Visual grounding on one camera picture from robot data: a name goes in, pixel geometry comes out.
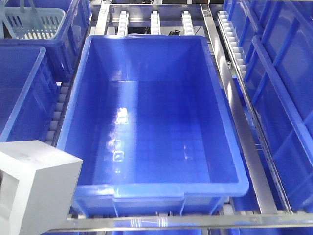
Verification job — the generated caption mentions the large blue target bin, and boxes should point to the large blue target bin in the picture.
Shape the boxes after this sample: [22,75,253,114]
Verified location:
[57,35,249,217]

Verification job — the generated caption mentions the steel roller shelf frame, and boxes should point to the steel roller shelf frame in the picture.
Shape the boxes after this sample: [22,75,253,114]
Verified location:
[52,0,313,235]

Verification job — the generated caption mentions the blue bin left front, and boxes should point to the blue bin left front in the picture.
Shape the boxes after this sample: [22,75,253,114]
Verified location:
[0,46,60,142]

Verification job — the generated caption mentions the blue bin holding basket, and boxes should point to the blue bin holding basket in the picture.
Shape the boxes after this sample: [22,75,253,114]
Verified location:
[0,0,91,82]

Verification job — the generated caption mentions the light blue plastic basket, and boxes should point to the light blue plastic basket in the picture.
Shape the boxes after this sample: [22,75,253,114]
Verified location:
[0,0,66,40]

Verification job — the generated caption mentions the gray square hollow base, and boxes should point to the gray square hollow base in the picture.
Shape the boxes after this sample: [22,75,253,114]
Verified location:
[0,141,83,235]

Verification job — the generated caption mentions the blue bin right side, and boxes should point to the blue bin right side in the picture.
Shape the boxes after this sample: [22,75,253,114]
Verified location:
[220,0,313,212]

